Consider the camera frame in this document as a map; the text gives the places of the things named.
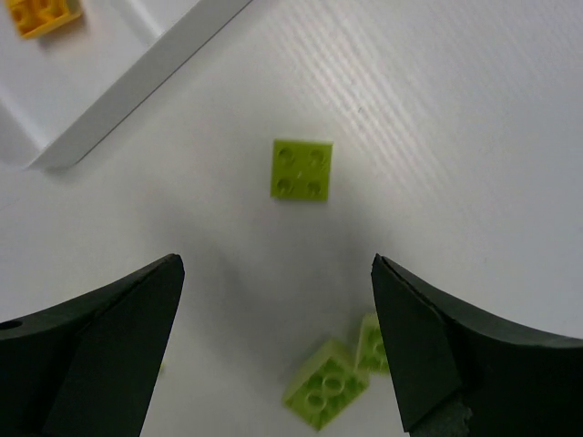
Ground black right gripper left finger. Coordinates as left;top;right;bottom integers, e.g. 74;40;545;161
1;254;185;436

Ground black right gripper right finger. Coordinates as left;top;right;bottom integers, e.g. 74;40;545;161
371;255;582;436

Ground lime lego brick hidden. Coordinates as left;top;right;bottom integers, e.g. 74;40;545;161
282;339;370;432

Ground lime square lego brick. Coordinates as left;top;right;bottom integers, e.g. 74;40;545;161
270;139;333;202

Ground orange lego brick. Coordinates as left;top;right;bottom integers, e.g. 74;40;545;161
5;0;83;39

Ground white three-compartment tray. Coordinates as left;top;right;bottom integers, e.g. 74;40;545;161
1;1;244;169

